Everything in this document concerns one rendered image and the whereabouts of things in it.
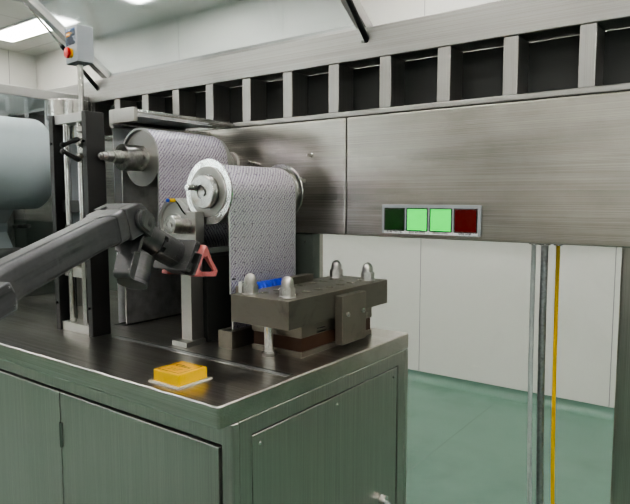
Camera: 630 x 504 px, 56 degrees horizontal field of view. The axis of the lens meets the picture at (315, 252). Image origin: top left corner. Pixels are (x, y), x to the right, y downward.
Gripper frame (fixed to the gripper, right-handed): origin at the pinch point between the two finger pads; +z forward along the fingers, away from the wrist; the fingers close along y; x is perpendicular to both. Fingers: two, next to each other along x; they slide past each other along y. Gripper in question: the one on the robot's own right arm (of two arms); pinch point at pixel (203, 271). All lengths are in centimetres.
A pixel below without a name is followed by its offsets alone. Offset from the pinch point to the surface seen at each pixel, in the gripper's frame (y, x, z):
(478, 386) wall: -41, 36, 290
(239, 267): 0.2, 4.8, 9.6
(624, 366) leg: 73, 7, 60
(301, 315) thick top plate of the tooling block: 19.9, -3.9, 11.3
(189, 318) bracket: -8.6, -8.8, 8.5
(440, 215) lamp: 36, 29, 30
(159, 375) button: 8.0, -23.7, -8.9
